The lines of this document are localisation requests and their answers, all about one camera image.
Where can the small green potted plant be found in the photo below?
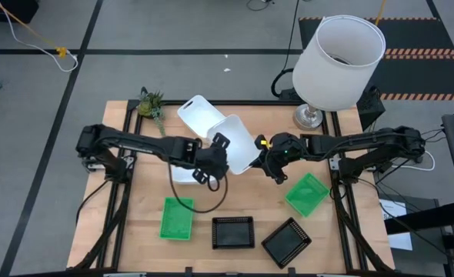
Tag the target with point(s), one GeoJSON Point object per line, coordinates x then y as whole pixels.
{"type": "Point", "coordinates": [150, 104]}

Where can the black equipment box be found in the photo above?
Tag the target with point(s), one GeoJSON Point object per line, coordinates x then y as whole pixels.
{"type": "Point", "coordinates": [371, 109]}

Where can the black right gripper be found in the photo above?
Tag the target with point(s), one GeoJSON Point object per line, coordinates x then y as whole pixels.
{"type": "Point", "coordinates": [286, 148]}

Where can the black floor box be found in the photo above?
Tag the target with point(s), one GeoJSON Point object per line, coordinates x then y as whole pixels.
{"type": "Point", "coordinates": [7, 9]}

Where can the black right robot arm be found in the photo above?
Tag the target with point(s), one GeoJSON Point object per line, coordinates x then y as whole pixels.
{"type": "Point", "coordinates": [365, 144]}

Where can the white plastic basket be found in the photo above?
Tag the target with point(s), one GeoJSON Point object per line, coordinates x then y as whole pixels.
{"type": "Point", "coordinates": [182, 176]}
{"type": "Point", "coordinates": [236, 148]}
{"type": "Point", "coordinates": [198, 115]}

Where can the green slotted plastic basket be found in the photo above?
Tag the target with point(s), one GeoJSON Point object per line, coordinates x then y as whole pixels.
{"type": "Point", "coordinates": [307, 194]}
{"type": "Point", "coordinates": [177, 219]}

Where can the white paper sheet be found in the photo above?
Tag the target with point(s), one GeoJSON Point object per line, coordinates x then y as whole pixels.
{"type": "Point", "coordinates": [400, 240]}

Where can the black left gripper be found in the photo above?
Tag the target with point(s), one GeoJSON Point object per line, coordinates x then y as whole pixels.
{"type": "Point", "coordinates": [213, 161]}

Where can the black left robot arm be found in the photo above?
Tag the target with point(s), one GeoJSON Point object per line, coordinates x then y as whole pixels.
{"type": "Point", "coordinates": [134, 142]}

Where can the black aluminium table frame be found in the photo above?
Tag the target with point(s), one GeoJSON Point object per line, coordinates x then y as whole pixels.
{"type": "Point", "coordinates": [250, 102]}

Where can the black power strip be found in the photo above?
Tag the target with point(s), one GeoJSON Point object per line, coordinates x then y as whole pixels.
{"type": "Point", "coordinates": [288, 94]}

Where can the white shade table lamp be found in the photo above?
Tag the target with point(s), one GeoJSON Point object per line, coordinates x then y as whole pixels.
{"type": "Point", "coordinates": [338, 73]}

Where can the black slotted plastic basket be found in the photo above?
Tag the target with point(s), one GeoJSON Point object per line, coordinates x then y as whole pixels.
{"type": "Point", "coordinates": [232, 232]}
{"type": "Point", "coordinates": [286, 243]}

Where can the black hazard-striped floor mat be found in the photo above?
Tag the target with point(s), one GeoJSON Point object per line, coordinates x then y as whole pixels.
{"type": "Point", "coordinates": [415, 34]}

